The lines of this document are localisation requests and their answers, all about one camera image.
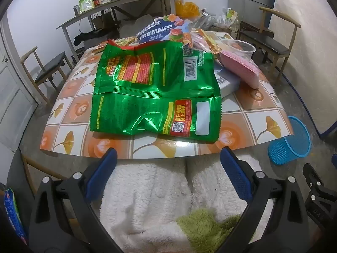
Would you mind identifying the clear plastic bags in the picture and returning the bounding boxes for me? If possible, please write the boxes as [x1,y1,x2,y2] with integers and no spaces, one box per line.
[195,13,227,30]

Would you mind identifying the black cloth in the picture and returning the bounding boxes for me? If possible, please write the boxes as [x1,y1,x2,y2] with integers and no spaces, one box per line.
[74,29,106,45]

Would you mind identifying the large blue snack bag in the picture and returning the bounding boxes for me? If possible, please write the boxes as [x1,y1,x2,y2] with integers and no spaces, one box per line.
[135,14,201,48]

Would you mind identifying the grey woven sack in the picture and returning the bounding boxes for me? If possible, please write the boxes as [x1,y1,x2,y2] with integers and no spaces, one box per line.
[119,16,154,39]

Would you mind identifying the person's legs white fleece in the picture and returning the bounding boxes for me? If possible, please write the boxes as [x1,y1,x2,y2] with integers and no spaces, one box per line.
[99,154,266,253]

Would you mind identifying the white door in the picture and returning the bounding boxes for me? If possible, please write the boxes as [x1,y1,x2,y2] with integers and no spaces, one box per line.
[0,13,38,152]

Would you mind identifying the white mattress blue edge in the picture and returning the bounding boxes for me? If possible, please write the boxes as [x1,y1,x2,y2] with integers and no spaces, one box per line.
[271,0,337,137]

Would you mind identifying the clear plastic cup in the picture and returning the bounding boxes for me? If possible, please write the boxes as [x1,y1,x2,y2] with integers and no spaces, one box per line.
[226,39,257,61]

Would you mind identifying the yellow plastic bag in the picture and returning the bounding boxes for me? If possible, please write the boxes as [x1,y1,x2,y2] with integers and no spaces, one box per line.
[175,0,200,19]

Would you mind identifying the large green snack bag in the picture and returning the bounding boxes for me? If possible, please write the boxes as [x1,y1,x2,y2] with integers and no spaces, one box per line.
[90,39,222,144]

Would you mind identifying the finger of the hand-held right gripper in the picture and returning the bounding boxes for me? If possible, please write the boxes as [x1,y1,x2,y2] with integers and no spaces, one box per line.
[303,163,337,232]

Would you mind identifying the tile pattern tablecloth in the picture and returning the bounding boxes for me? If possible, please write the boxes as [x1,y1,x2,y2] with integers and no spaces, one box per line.
[39,30,294,159]

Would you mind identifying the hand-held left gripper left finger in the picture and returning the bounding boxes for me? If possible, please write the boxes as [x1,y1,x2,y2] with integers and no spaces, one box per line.
[28,148,124,253]

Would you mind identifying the green white paper bag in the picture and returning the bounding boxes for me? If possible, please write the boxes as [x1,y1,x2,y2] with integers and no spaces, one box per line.
[225,8,239,25]

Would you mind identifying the long grey side table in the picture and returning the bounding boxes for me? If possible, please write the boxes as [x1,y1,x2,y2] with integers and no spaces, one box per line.
[56,0,178,61]

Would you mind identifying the small blue snack packet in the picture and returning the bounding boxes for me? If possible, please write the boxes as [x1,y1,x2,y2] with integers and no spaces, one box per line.
[4,187,28,245]

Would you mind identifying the white cardboard box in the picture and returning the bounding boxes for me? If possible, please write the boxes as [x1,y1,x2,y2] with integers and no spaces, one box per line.
[213,63,241,98]

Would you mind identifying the yellow snack packet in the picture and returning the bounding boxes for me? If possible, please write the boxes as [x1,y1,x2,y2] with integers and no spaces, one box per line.
[113,37,137,47]

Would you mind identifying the green packet on shelf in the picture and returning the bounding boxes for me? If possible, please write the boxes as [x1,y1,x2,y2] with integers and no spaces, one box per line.
[79,0,95,13]

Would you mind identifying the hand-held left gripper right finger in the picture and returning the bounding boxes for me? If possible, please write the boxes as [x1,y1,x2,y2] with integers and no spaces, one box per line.
[216,147,310,253]

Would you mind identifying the pink snack packet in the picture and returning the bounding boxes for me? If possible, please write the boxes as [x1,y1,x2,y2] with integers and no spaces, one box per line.
[190,29,222,54]

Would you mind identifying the wooden chair black seat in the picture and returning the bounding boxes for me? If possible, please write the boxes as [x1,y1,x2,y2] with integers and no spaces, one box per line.
[20,47,74,106]
[238,7,302,70]

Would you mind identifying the blue plastic wastebasket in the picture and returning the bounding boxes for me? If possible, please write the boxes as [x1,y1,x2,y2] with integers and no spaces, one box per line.
[268,116,312,166]

